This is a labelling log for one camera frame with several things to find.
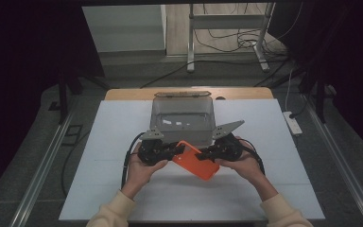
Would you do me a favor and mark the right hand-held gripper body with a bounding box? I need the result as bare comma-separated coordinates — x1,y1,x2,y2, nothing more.
212,119,246,163

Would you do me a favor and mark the person's right hand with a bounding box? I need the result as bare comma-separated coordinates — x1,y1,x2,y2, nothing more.
214,135,268,187

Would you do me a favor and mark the dark curtain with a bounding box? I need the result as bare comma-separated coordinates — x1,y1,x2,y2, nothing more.
0,0,105,202
268,0,363,155

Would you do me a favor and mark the black floor socket plate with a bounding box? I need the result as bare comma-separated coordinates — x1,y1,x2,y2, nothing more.
60,124,84,147

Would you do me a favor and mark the white power strip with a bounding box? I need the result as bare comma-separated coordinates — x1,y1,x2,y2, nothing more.
282,111,303,136

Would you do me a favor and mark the person's left hand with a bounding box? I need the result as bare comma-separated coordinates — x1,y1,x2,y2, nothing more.
121,143,169,201

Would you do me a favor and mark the white cabinet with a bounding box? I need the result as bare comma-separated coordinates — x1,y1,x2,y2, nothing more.
81,4,168,53

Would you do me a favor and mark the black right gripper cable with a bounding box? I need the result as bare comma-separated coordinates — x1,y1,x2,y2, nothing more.
240,138,267,176

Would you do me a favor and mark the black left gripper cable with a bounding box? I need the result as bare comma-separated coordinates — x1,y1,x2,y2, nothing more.
120,131,146,190

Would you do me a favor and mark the thin black floor cable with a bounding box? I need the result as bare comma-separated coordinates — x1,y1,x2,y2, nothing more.
60,131,91,197

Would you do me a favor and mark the black stand leg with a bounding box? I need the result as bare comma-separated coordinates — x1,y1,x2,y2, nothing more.
48,72,112,125
253,67,338,124

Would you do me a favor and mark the black plug cable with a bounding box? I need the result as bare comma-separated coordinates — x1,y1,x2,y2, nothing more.
288,91,313,120

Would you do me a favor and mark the transparent grey storage box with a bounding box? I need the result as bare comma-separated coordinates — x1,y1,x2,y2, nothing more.
149,96,216,148

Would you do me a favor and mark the tangle of black floor cables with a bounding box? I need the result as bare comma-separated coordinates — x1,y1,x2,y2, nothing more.
193,3,303,55

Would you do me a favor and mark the grey metal stand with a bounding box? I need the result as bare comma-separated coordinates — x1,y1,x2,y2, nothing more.
186,2,277,74

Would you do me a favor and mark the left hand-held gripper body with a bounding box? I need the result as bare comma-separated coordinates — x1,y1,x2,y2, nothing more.
137,129,168,166

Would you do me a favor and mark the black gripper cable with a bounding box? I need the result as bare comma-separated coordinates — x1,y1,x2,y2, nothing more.
120,131,146,190
240,138,267,176

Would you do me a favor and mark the long black floor cable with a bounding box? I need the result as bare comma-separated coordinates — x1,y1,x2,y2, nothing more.
140,59,292,89

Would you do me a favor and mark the white power cable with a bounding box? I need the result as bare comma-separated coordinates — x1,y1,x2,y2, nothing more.
284,67,295,113

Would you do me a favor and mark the transparent storage box lid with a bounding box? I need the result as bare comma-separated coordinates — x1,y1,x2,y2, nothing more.
154,90,212,98

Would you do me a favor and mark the orange phone case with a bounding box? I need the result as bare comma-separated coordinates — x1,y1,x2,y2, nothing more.
171,140,221,182

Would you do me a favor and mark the aluminium floor rail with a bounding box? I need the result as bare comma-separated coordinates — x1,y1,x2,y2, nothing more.
302,94,363,227
9,110,75,227

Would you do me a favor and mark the white table cover board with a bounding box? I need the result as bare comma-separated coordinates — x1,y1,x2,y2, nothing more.
59,98,326,221

